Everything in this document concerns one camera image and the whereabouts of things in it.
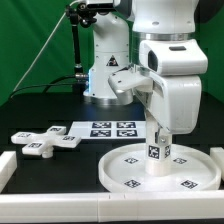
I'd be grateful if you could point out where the white front fence bar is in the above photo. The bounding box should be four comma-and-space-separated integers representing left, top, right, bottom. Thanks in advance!
0, 190, 224, 223

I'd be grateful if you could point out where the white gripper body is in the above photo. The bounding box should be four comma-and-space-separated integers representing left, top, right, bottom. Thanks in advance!
134, 39, 208, 134

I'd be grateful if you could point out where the white fence block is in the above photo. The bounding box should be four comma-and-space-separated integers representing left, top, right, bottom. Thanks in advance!
210, 147, 224, 181
0, 151, 17, 193

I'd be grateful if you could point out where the white marker sheet with tags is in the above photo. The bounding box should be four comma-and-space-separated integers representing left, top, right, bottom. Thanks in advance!
69, 121, 146, 140

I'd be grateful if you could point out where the white round table top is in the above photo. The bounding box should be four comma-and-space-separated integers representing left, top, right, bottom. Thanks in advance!
98, 143, 221, 193

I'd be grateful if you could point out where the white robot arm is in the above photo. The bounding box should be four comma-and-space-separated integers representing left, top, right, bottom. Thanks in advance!
86, 0, 208, 146

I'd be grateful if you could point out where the white cross-shaped table base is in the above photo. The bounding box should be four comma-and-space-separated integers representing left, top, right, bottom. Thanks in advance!
11, 126, 81, 158

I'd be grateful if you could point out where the white left fence block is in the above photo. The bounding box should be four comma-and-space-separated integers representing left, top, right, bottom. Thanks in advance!
0, 151, 17, 193

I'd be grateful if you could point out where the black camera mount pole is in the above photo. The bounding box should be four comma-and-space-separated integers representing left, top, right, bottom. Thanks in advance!
65, 3, 96, 94

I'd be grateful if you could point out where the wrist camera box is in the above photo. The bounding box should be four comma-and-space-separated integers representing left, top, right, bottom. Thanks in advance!
108, 69, 152, 94

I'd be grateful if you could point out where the white cable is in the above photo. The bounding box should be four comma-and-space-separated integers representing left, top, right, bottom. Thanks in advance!
12, 0, 88, 92

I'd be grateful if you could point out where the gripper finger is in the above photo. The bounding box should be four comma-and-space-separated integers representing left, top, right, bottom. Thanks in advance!
155, 128, 166, 144

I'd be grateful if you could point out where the white right fence block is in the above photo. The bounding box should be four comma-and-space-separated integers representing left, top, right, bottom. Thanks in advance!
210, 147, 224, 181

